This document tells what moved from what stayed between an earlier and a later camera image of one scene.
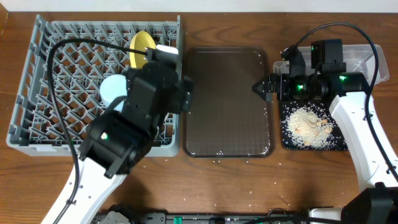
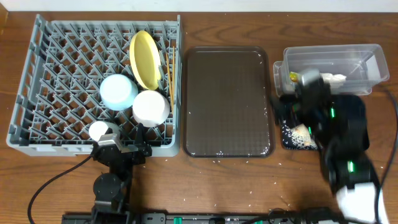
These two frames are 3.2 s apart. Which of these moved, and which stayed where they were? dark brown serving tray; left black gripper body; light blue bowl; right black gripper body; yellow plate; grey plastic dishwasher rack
Moved: left black gripper body; right black gripper body
Stayed: yellow plate; grey plastic dishwasher rack; light blue bowl; dark brown serving tray
